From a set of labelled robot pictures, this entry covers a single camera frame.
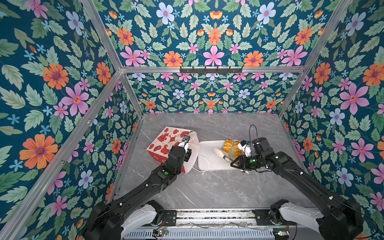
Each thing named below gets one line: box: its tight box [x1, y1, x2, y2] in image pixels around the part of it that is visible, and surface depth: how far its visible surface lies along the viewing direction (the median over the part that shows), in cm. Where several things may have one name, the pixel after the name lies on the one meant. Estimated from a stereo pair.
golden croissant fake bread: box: [223, 139, 234, 154], surface depth 98 cm
